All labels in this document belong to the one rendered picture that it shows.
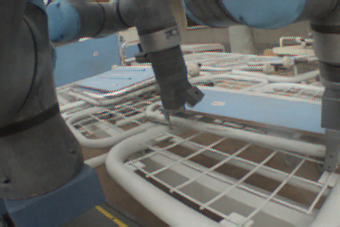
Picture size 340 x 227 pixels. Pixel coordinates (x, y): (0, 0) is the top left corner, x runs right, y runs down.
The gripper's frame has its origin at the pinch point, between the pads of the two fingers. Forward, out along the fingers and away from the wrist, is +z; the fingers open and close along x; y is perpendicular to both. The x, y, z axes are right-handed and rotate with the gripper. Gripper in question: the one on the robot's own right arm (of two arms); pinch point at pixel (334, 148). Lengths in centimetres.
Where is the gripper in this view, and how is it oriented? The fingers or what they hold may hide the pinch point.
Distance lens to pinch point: 46.0
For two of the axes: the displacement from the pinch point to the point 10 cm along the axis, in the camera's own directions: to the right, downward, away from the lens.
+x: -6.8, 4.7, -5.6
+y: -6.9, -1.3, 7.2
